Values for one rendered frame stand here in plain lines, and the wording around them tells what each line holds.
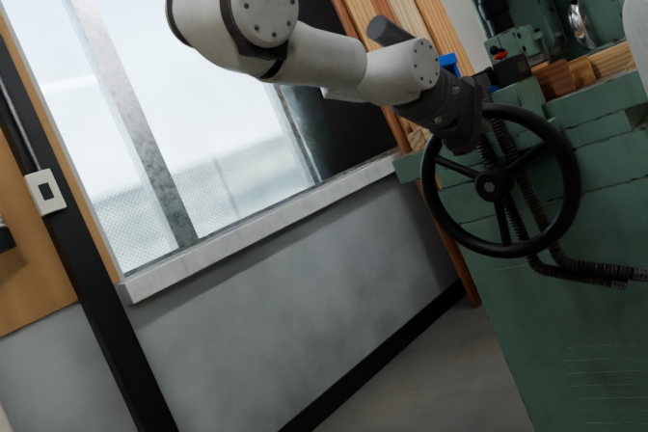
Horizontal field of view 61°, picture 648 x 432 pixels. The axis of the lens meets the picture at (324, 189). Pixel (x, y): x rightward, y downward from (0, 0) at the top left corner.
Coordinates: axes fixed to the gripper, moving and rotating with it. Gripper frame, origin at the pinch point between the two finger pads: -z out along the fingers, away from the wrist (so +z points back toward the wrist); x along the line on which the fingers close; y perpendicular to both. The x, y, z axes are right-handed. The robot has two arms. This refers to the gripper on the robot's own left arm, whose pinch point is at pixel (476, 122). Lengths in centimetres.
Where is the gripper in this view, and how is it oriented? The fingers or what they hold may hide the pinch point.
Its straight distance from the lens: 92.4
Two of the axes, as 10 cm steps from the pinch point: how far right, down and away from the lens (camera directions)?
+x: 1.1, -9.8, 1.9
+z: -7.1, -2.1, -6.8
